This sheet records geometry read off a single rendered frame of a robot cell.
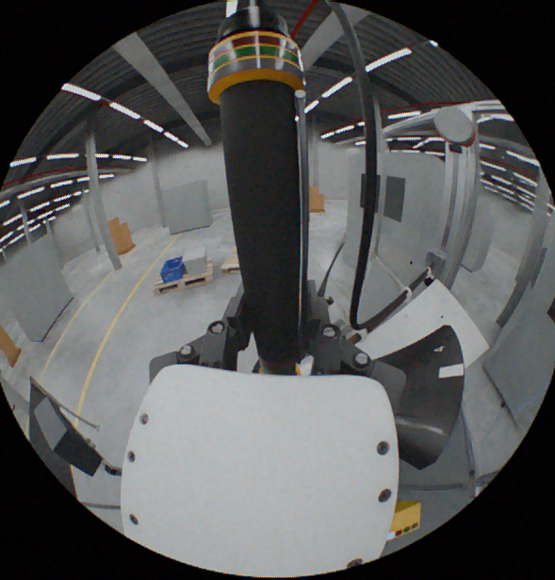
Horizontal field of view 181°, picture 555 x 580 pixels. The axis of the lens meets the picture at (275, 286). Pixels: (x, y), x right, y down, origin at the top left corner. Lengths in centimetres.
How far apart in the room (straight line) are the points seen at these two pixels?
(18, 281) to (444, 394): 634
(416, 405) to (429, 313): 35
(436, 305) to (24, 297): 655
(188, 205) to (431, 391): 753
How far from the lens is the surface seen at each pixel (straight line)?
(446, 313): 52
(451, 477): 104
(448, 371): 25
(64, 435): 72
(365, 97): 16
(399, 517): 63
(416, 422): 21
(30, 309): 619
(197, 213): 745
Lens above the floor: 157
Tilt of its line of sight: 35 degrees down
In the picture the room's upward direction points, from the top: 4 degrees counter-clockwise
